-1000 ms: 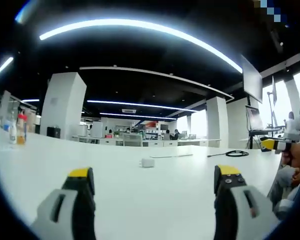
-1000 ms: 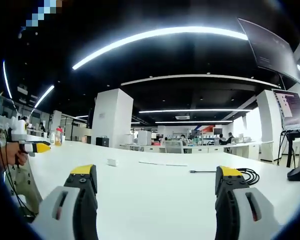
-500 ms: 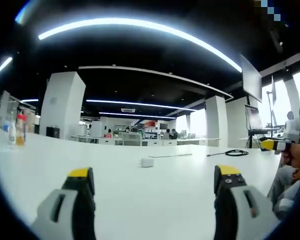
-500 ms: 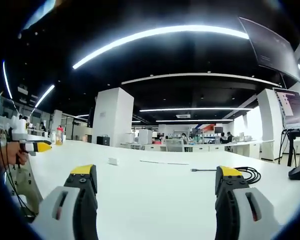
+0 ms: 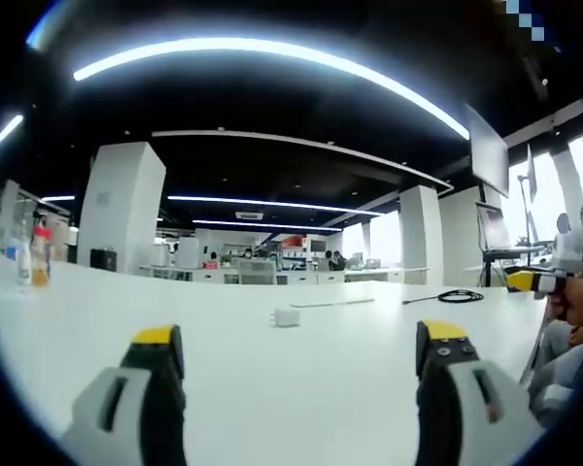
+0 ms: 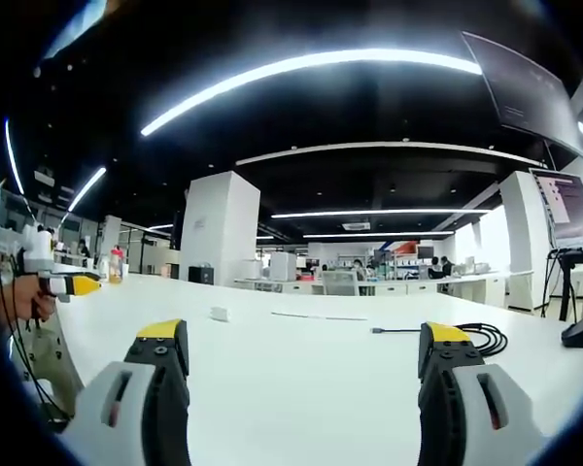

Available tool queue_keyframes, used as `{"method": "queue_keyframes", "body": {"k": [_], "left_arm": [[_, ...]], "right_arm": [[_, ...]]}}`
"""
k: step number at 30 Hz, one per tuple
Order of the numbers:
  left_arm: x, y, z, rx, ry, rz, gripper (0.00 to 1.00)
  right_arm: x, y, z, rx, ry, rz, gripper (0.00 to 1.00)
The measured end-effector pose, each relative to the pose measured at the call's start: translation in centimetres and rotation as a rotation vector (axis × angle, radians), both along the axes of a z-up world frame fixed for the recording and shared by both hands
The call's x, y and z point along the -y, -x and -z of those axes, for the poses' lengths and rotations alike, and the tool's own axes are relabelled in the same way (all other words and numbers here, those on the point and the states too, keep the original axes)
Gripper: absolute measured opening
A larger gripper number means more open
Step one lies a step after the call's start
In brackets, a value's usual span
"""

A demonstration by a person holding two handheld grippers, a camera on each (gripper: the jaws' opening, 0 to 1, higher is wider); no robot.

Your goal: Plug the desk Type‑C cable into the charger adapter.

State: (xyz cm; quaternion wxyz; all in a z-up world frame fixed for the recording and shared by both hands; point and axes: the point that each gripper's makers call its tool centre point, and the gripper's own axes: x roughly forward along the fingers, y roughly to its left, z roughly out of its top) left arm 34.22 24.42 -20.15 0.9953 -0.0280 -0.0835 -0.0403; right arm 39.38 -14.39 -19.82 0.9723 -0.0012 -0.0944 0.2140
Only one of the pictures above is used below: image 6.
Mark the large dark hanging monitor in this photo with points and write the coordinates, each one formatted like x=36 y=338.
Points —
x=529 y=92

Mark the long curved ceiling light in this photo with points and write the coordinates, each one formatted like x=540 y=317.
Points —
x=291 y=73

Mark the grey mesh office chair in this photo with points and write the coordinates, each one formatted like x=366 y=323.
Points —
x=340 y=282

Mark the white charger adapter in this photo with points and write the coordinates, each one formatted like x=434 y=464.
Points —
x=220 y=313

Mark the person's left hand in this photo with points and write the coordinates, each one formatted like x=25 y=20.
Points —
x=26 y=298

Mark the thin white strip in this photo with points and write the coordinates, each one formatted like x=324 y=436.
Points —
x=320 y=316

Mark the clear bottle with red label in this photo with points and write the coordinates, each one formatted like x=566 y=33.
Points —
x=115 y=264

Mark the black box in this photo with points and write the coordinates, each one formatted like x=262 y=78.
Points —
x=200 y=275

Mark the white desk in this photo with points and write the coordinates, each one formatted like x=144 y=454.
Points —
x=296 y=378

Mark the black tripod stand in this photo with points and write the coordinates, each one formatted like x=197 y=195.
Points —
x=568 y=281

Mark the short ceiling light strip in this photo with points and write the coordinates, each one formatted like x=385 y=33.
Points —
x=87 y=187

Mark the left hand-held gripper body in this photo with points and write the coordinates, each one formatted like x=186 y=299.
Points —
x=35 y=252

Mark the monitor on stand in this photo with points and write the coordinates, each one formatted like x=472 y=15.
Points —
x=566 y=209

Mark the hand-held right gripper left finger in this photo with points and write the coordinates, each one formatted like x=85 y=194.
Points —
x=126 y=388

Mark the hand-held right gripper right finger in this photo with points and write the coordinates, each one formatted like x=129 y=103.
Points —
x=486 y=393

